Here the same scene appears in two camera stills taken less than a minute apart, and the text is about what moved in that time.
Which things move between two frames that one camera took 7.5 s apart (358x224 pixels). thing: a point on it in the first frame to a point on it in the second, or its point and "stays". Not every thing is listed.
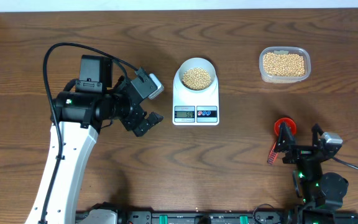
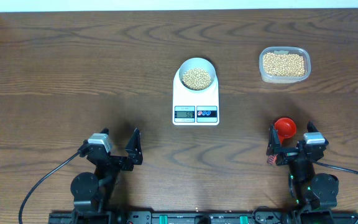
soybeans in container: (283, 65) stays
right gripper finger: (286, 139) to (273, 144)
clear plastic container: (284, 65) stays
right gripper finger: (316, 130) to (311, 127)
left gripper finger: (153, 119) to (133, 147)
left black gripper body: (129, 118) to (123, 163)
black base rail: (226, 217) stays
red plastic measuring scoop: (274, 155) stays
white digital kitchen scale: (191, 108) stays
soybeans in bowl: (196, 78) stays
